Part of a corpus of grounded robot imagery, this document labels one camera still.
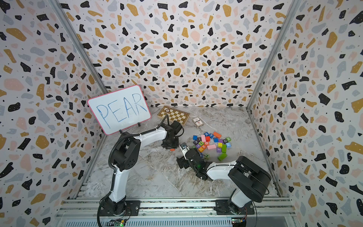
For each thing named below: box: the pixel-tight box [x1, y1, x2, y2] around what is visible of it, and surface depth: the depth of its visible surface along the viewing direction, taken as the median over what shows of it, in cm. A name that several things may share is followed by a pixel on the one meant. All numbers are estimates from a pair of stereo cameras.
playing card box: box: [191, 116, 204, 128], surface depth 114 cm
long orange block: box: [212, 131, 222, 139], surface depth 108 cm
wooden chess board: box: [156, 105, 191, 126], surface depth 116 cm
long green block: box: [217, 152, 228, 162], surface depth 94 cm
